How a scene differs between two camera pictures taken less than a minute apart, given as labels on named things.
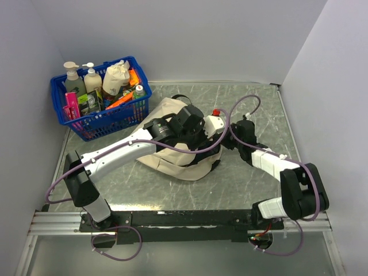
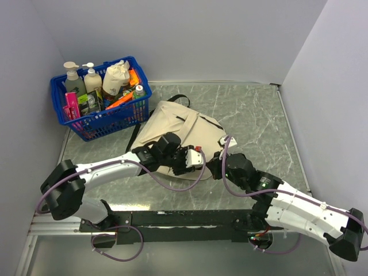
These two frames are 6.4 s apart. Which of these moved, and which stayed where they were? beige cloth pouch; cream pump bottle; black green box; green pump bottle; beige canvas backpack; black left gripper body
Moved: beige canvas backpack; black left gripper body
Stayed: cream pump bottle; green pump bottle; beige cloth pouch; black green box
